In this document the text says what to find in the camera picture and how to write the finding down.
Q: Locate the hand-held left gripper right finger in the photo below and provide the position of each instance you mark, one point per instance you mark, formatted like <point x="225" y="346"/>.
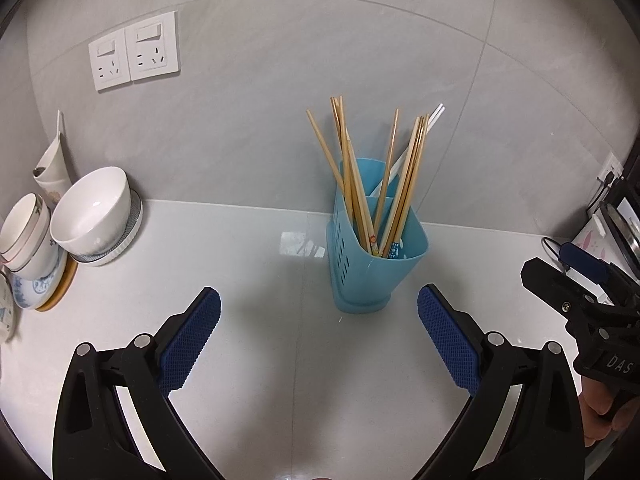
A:
<point x="447" y="340"/>

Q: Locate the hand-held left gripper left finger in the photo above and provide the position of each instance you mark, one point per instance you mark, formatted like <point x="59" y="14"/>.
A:
<point x="192" y="340"/>

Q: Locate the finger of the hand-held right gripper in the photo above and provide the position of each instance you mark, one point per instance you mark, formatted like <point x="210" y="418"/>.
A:
<point x="545" y="280"/>
<point x="582" y="257"/>

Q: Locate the blue plastic utensil holder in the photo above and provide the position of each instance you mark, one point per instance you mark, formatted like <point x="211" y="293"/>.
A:
<point x="370" y="280"/>

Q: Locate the person's right hand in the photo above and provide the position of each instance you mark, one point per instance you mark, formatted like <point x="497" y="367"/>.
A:
<point x="592" y="410"/>

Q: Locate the white rice cooker pink flowers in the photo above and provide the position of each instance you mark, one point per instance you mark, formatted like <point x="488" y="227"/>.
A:
<point x="592" y="240"/>

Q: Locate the black power plug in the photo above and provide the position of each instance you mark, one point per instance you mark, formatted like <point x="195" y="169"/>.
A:
<point x="609" y="177"/>

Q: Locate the white ribbed plate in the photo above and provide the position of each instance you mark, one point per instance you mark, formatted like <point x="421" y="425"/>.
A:
<point x="132" y="225"/>

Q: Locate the blue white patterned plate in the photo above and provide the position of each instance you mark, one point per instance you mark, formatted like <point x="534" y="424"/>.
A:
<point x="37" y="290"/>

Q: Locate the large white bowl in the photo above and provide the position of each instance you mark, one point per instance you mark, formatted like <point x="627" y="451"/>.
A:
<point x="90" y="210"/>

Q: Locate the white blue patterned dish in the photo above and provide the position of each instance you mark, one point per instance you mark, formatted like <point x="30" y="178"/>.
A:
<point x="6" y="310"/>

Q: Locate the white plastic stick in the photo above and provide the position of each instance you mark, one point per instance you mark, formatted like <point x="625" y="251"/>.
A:
<point x="437" y="113"/>

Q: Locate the white tall cup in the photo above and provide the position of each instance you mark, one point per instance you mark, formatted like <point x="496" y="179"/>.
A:
<point x="52" y="165"/>

